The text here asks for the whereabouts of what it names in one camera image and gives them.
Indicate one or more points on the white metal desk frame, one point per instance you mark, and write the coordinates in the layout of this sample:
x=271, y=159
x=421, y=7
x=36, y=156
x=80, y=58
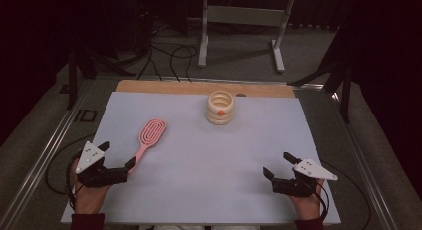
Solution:
x=244, y=16

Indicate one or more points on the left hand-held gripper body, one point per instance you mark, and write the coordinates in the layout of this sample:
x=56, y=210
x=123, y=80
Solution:
x=89, y=157

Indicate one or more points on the black tripod stand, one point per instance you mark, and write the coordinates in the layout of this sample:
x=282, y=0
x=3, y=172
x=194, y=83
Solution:
x=72, y=77
x=345, y=90

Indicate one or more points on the cream ribbed holder cup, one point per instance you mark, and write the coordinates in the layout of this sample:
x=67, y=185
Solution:
x=220, y=116

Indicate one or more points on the pink hairbrush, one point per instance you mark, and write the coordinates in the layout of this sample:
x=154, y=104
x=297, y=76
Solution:
x=152, y=132

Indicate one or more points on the pale lavender table mat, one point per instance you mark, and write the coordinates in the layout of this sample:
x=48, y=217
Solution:
x=205, y=163

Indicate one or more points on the dark equipment rack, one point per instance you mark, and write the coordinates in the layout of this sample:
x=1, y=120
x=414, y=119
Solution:
x=143, y=17

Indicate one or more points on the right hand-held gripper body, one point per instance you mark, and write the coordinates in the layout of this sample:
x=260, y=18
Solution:
x=298, y=186

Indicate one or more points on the person's right hand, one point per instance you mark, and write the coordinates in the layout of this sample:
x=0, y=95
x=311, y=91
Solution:
x=307, y=206

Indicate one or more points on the person's left hand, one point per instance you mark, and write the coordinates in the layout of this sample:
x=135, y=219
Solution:
x=88, y=200

